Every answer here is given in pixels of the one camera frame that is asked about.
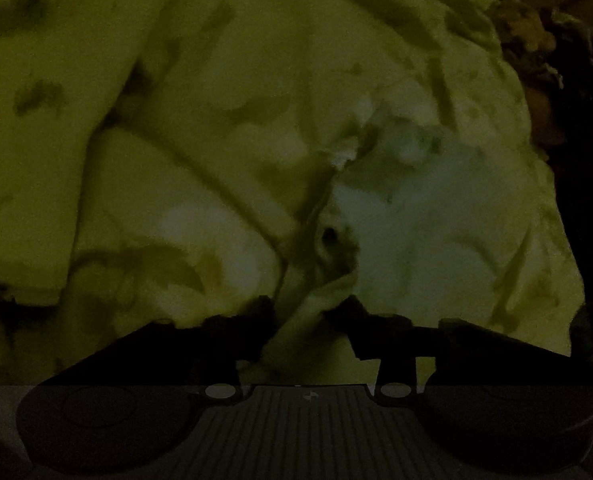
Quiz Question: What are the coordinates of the white small garment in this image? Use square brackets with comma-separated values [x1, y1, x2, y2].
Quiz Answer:
[265, 124, 585, 384]

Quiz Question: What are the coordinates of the dark clothes pile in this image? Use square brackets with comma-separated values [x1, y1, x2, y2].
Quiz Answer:
[493, 0, 593, 360]

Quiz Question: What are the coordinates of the light patterned bed sheet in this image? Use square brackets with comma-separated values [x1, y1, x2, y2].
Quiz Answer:
[0, 0, 546, 385]

